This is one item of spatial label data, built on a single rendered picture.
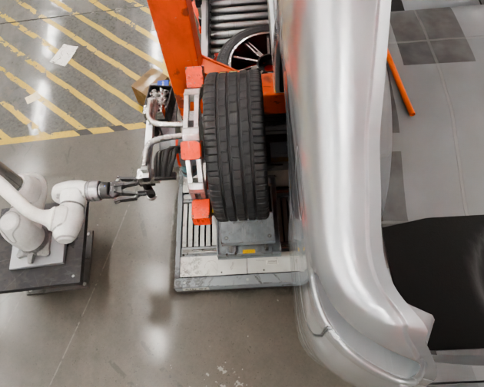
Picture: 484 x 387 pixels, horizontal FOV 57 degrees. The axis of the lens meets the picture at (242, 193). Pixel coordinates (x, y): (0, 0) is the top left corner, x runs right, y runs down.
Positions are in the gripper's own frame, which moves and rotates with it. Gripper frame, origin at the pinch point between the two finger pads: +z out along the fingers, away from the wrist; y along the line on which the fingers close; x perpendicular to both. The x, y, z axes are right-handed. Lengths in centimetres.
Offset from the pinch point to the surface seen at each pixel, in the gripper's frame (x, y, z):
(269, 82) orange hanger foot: -15, -69, 57
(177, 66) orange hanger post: 10, -60, 13
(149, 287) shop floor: -83, 19, -18
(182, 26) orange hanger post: 34, -60, 20
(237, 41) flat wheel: -32, -122, 41
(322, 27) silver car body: 91, 12, 66
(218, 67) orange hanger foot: -3, -71, 31
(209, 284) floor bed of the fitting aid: -75, 21, 18
